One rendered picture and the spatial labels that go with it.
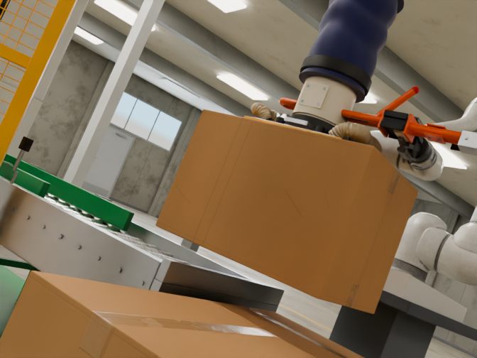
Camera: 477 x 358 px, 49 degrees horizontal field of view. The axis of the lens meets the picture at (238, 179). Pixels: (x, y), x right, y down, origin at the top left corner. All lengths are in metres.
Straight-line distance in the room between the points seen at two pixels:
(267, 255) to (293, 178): 0.22
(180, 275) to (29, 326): 0.54
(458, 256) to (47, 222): 1.42
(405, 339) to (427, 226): 0.43
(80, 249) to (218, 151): 0.50
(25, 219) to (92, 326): 0.97
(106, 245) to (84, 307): 0.64
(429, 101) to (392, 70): 0.98
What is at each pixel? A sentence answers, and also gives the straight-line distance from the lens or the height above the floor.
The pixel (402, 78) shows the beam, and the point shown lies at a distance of 8.24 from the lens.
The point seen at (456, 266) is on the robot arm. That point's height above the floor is 0.93.
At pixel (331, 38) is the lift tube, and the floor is 1.39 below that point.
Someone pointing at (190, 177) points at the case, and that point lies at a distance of 1.60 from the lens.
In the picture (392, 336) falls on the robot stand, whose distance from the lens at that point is 2.00.
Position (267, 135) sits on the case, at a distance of 1.49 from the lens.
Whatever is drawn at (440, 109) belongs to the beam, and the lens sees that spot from 8.96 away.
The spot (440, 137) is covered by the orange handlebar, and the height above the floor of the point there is 1.19.
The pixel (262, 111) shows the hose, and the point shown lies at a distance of 1.62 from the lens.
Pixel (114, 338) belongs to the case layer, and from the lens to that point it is 0.85.
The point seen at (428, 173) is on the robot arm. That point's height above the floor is 1.16.
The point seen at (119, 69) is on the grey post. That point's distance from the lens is 4.83.
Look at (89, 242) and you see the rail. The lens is 1.57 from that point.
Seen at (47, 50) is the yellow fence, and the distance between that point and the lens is 1.89.
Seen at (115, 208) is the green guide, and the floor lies 0.63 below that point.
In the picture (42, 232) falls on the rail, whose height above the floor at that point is 0.51.
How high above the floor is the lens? 0.76
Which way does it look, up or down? 5 degrees up
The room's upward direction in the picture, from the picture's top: 23 degrees clockwise
